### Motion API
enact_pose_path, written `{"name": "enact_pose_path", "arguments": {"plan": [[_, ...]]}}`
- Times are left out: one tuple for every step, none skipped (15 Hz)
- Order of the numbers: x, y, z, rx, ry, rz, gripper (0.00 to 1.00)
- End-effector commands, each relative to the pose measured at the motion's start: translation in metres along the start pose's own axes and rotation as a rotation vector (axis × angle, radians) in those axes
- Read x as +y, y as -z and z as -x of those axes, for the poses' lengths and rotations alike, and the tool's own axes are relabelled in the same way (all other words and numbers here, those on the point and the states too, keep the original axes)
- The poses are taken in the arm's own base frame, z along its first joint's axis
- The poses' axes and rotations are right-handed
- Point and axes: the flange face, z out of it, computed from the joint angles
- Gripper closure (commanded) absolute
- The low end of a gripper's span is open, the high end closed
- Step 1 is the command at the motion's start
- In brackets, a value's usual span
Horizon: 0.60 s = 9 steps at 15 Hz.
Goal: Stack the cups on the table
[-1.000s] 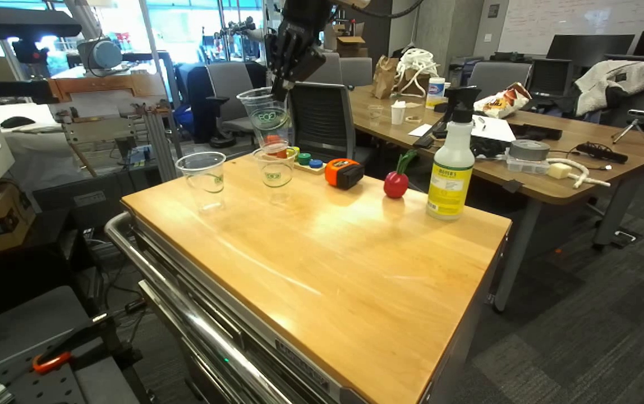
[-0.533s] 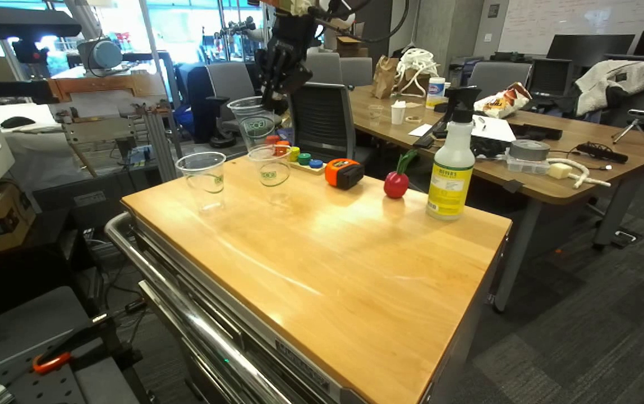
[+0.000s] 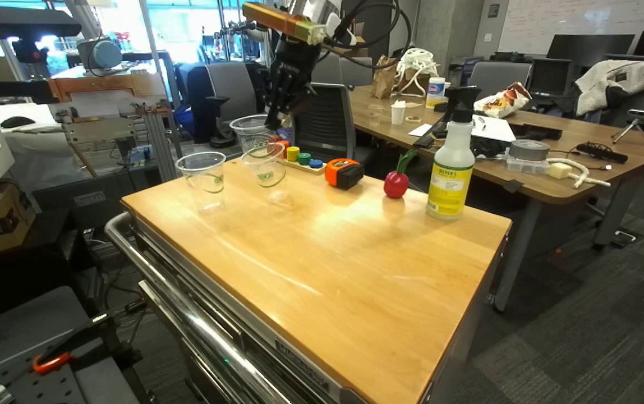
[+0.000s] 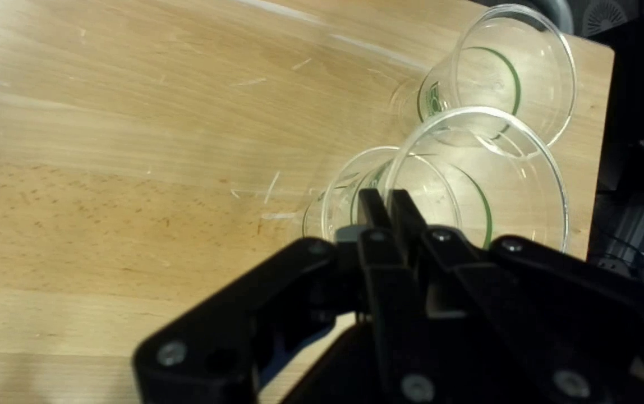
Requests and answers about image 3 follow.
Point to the chips bag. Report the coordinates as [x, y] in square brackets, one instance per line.
[506, 99]

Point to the black mesh office chair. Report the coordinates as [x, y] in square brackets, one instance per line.
[325, 119]

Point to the orange clamp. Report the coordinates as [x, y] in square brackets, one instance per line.
[50, 365]

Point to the orange black tape measure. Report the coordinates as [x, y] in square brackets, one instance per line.
[344, 172]

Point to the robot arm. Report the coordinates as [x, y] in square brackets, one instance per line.
[283, 23]

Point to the brown paper bag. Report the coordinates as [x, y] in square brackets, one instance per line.
[385, 79]

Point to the green toy cylinder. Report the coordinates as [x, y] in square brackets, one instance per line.
[304, 158]

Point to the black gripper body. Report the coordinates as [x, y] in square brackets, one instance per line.
[292, 68]

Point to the red pepper toy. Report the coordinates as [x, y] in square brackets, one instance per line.
[396, 185]

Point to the small black computer monitor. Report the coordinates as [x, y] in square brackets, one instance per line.
[550, 77]

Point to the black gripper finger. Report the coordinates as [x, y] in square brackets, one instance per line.
[292, 104]
[272, 111]

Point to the yellow toy cylinder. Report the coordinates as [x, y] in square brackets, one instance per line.
[292, 154]

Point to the small white cup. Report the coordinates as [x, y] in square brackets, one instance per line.
[399, 112]

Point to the white paper sheet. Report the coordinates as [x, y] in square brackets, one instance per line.
[495, 127]

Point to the black remote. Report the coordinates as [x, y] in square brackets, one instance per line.
[602, 150]

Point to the white spray bottle yellow label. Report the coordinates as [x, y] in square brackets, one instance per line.
[450, 175]

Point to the clear plastic cup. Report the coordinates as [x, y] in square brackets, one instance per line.
[201, 179]
[248, 131]
[265, 173]

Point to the orange toy cylinder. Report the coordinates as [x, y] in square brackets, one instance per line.
[283, 146]

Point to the grey round device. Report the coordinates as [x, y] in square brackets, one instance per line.
[101, 55]

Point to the white wipes canister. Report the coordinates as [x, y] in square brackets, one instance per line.
[436, 92]

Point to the long wooden office desk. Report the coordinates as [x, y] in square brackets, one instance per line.
[559, 186]

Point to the white jacket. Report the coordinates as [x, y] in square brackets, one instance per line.
[616, 82]

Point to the blue toy cylinder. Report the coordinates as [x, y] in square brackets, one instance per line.
[315, 161]

